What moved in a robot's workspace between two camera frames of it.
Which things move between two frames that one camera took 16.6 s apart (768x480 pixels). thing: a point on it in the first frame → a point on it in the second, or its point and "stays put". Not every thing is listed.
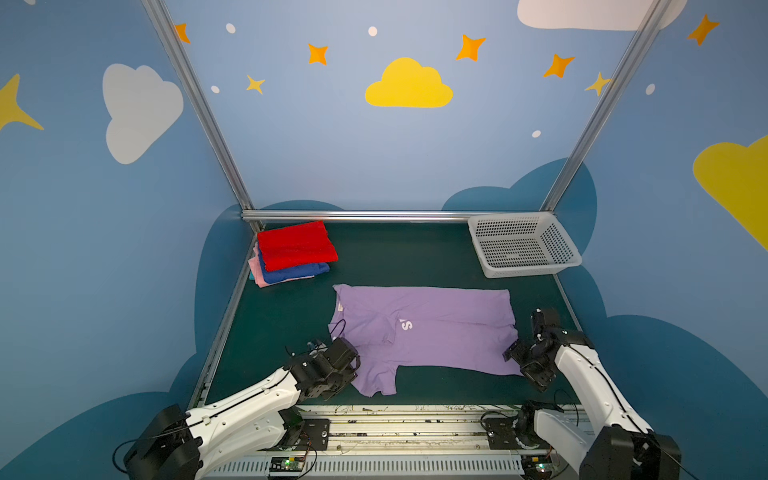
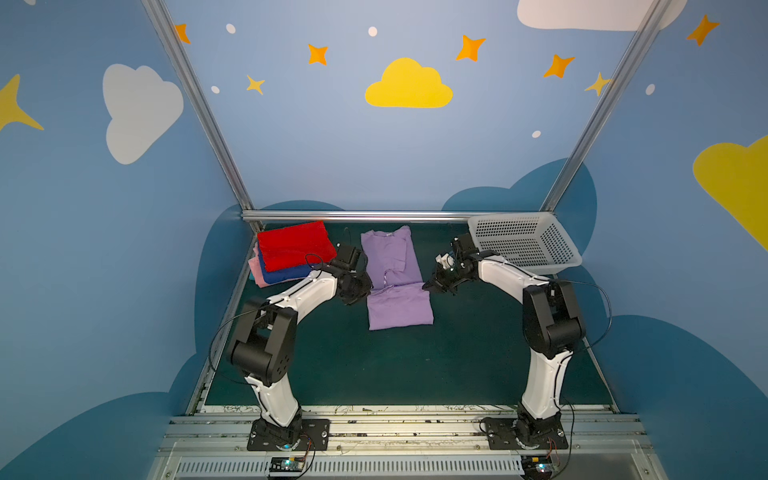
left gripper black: (343, 357) → (354, 285)
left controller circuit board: (287, 464) stays put
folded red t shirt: (296, 246) stays put
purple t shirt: (466, 330) → (398, 295)
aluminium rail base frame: (410, 443) stays put
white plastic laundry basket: (521, 243) stays put
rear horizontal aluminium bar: (385, 215) stays put
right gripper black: (522, 354) → (445, 277)
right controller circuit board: (536, 466) stays put
